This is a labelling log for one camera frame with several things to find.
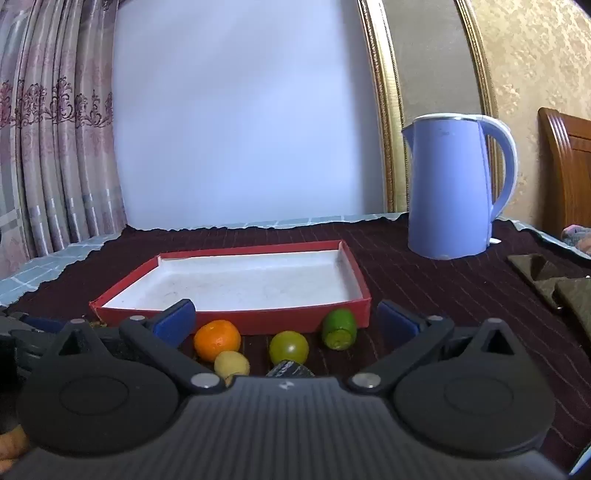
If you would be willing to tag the orange mandarin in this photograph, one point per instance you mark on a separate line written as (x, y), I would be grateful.
(217, 340)

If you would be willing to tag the blue electric kettle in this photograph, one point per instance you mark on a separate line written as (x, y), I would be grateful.
(448, 194)

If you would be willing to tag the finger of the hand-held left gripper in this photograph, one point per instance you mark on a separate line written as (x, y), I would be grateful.
(44, 324)
(23, 348)

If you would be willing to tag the pink patterned curtain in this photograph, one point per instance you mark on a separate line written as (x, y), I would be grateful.
(55, 138)

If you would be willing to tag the white kettle base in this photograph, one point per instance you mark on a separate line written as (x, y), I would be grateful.
(495, 241)

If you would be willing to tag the gold ornate wall frame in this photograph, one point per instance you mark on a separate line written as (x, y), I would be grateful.
(385, 115)

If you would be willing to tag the pale yellow round fruit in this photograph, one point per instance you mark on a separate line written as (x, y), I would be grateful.
(231, 364)

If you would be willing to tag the green round fruit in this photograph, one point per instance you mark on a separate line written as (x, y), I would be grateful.
(288, 347)

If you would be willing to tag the red cardboard tray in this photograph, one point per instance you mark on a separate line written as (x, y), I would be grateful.
(240, 281)

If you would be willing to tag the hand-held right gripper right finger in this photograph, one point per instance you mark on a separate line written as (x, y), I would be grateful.
(392, 323)

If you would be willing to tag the green lime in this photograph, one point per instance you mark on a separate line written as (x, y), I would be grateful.
(339, 328)

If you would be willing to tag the dark maroon striped cloth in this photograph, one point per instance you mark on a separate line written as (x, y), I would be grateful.
(438, 286)

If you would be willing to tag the wooden chair back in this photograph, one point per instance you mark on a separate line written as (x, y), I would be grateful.
(572, 175)

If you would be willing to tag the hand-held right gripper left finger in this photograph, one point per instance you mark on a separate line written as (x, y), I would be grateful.
(178, 321)

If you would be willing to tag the olive brown folded cloth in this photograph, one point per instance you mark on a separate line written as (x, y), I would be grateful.
(535, 277)

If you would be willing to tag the patterned pink fabric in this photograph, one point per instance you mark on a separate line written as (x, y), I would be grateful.
(577, 237)

